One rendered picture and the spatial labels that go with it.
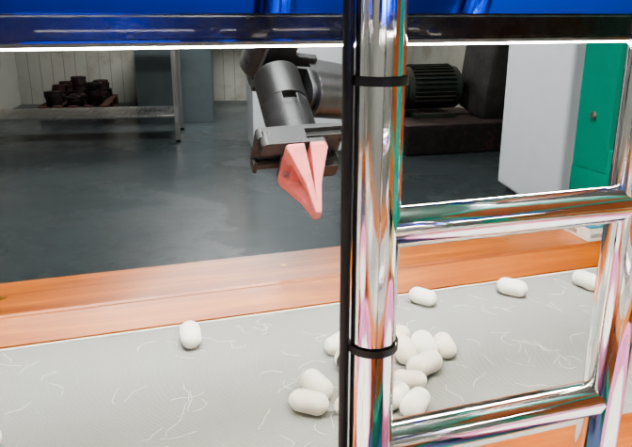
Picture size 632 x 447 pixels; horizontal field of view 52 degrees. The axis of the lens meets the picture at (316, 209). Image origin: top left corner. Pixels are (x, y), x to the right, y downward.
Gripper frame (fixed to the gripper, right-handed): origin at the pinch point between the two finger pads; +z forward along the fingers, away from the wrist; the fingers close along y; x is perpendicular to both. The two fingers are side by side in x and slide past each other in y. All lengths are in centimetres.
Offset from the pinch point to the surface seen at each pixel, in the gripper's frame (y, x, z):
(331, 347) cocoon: -1.9, 1.8, 14.6
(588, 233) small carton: 39.9, 9.7, 2.4
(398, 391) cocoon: 0.6, -4.7, 21.7
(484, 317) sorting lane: 17.0, 4.9, 13.2
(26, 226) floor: -67, 251, -168
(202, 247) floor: 17, 214, -121
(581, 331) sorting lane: 24.9, 1.1, 17.9
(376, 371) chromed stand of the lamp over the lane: -8.8, -26.0, 26.1
